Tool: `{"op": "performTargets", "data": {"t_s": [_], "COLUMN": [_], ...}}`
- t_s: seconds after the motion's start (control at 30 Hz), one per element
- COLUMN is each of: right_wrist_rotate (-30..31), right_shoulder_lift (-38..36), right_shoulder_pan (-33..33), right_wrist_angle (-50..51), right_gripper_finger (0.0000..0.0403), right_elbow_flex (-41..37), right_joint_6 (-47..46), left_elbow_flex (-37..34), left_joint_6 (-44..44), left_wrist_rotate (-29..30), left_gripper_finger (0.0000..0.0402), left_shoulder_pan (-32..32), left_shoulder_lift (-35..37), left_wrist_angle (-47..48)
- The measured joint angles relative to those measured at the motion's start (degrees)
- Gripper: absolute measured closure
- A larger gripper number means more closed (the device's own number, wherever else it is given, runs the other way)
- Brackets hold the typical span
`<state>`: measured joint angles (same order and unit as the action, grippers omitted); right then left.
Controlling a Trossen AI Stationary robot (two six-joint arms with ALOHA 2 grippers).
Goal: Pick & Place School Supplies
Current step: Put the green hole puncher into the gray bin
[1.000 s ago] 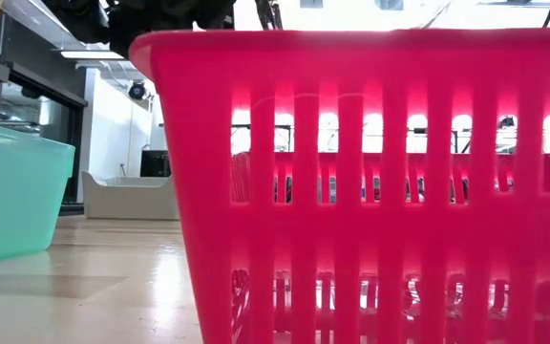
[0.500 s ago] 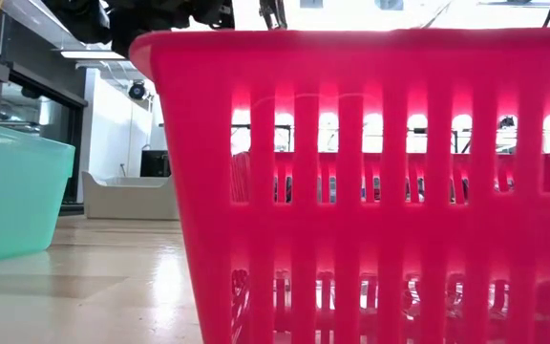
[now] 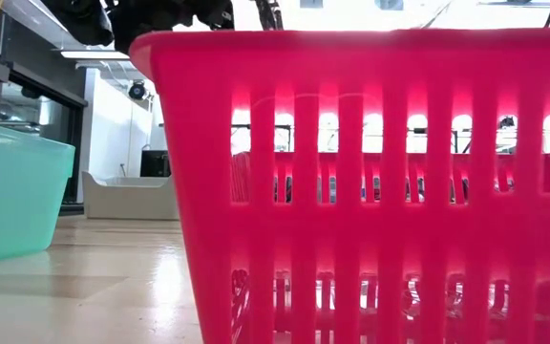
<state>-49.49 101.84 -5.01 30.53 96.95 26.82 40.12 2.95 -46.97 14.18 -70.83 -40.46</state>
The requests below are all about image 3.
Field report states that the black aluminium table frame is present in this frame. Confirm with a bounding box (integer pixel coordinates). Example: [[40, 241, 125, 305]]
[[57, 203, 85, 217]]

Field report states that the ceiling light strip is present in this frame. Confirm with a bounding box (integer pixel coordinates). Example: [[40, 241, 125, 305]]
[[58, 49, 132, 62]]

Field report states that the black box monitor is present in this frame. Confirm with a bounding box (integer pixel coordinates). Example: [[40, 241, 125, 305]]
[[139, 149, 172, 179]]

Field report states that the clear plastic container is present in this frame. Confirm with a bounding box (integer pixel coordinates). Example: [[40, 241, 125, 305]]
[[81, 170, 180, 222]]

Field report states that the green translucent plastic bin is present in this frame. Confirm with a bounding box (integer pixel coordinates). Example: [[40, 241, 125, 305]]
[[0, 118, 76, 267]]

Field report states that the dark framed glass partition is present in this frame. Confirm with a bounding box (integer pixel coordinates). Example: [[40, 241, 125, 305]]
[[0, 0, 89, 206]]

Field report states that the red slotted plastic basket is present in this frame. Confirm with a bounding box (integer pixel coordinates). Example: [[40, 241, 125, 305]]
[[129, 27, 550, 344]]

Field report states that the black round device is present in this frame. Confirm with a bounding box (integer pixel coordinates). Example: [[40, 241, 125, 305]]
[[127, 79, 147, 101]]

